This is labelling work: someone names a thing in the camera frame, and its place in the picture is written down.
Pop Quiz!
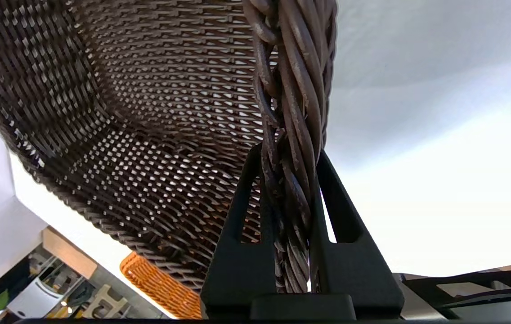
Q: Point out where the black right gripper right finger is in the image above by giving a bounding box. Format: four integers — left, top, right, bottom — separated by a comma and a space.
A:
307, 148, 404, 318

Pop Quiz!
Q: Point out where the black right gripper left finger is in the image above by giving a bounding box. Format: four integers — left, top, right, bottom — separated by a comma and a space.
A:
201, 143, 278, 318

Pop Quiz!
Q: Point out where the orange wicker basket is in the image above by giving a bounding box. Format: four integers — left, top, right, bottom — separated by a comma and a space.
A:
120, 251, 203, 319

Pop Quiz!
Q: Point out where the dark brown wicker basket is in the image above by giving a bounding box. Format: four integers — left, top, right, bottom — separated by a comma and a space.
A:
0, 0, 338, 295

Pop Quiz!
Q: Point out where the beige furniture piece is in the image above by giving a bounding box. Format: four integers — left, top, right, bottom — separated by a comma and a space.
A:
82, 283, 130, 319

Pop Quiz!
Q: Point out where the black metal robot frame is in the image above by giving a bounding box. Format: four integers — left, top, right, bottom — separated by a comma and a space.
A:
395, 268, 511, 321

